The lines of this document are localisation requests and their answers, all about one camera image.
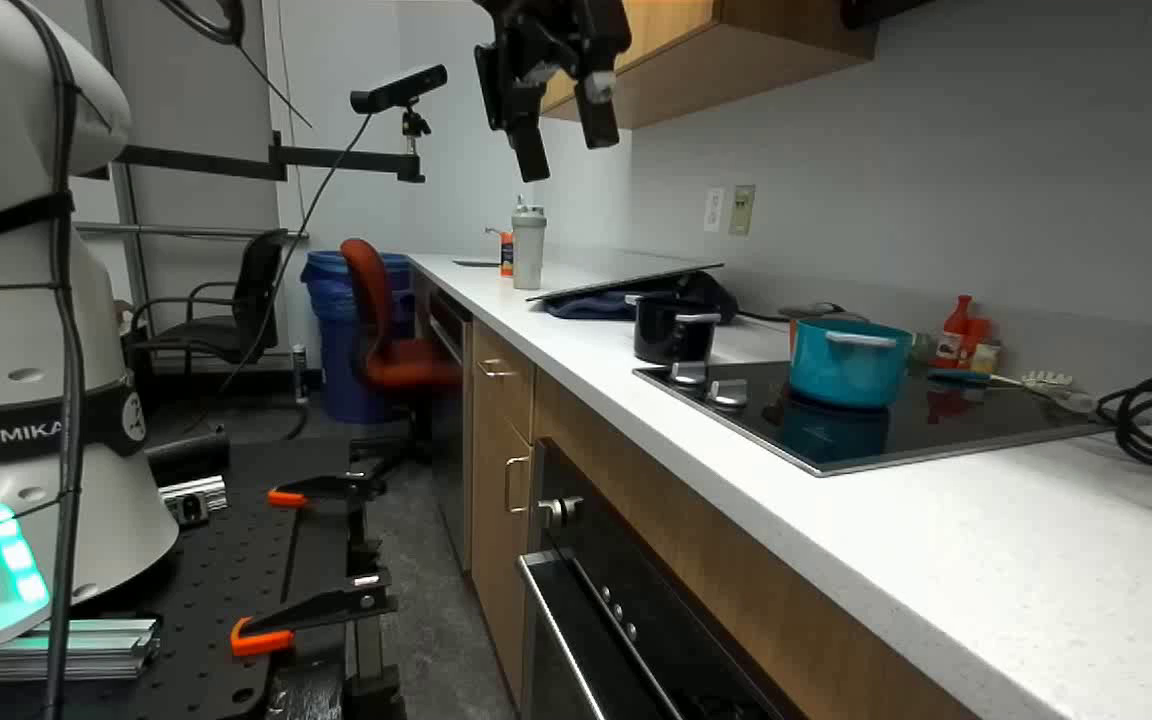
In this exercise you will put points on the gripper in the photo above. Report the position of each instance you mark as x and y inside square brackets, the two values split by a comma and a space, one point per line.
[556, 25]

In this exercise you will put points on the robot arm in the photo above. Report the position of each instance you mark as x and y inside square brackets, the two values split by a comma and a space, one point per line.
[16, 330]

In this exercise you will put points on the black pot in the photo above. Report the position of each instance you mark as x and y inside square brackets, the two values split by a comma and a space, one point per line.
[671, 335]

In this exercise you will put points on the grey lid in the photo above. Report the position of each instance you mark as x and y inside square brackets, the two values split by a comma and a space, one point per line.
[816, 312]

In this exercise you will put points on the teal pot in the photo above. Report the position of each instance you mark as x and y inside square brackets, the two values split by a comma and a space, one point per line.
[846, 370]

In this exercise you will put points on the grey shaker bottle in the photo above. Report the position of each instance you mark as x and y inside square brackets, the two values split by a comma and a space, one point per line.
[528, 250]

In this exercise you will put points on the small orange bottle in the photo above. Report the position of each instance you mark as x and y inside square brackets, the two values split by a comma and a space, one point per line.
[506, 255]

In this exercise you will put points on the dark blue cloth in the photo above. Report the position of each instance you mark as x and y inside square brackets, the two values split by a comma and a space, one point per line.
[586, 305]

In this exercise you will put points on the wooden drawer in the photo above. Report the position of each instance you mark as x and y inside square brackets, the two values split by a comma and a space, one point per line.
[501, 395]

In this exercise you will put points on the stove knob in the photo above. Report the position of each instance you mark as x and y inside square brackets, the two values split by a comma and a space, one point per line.
[727, 394]
[688, 374]

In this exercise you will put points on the red office chair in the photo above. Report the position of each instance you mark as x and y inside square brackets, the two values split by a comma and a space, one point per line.
[396, 355]

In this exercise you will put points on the blue trash bin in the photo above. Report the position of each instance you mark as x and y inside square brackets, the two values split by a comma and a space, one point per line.
[334, 330]

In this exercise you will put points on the dishwasher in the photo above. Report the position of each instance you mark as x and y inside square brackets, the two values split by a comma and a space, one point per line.
[451, 440]

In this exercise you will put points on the black office chair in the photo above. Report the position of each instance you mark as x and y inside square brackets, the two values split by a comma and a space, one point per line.
[236, 320]

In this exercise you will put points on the oven knob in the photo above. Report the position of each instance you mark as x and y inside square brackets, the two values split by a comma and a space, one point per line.
[558, 512]

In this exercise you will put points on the black and orange clamp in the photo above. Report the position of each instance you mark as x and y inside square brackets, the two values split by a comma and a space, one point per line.
[331, 488]
[321, 610]

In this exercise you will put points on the wooden cabinet door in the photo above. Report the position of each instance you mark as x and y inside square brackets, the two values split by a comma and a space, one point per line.
[494, 560]

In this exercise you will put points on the red bottle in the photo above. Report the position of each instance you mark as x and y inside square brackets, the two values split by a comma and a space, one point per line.
[952, 335]

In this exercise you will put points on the blue utensil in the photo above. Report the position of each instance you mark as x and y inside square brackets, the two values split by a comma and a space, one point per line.
[956, 376]

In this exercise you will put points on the small yellow container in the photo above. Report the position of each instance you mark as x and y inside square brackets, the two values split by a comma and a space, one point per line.
[986, 358]

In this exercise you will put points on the black cylinder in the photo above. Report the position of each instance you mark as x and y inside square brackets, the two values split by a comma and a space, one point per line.
[186, 455]

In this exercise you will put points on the black glass cooktop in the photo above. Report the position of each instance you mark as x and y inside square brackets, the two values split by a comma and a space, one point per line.
[976, 420]

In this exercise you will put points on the oven door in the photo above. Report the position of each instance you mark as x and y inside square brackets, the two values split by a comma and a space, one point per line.
[616, 640]

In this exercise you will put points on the silver metal block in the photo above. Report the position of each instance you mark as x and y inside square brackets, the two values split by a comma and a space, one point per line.
[194, 500]

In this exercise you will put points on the white power strip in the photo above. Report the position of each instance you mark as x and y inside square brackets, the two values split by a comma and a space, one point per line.
[1061, 392]

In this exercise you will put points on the wooden wall cabinet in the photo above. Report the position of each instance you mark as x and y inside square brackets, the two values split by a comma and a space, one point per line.
[716, 70]

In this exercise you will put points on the camera on mount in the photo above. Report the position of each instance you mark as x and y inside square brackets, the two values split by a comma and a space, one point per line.
[398, 88]

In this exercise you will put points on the white wall socket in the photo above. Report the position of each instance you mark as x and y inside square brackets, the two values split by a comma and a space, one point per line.
[713, 210]

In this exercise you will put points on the beige switch plate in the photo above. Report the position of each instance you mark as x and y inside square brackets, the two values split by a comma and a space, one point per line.
[742, 210]

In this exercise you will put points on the metal frame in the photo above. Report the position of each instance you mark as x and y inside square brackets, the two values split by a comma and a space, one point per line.
[126, 200]

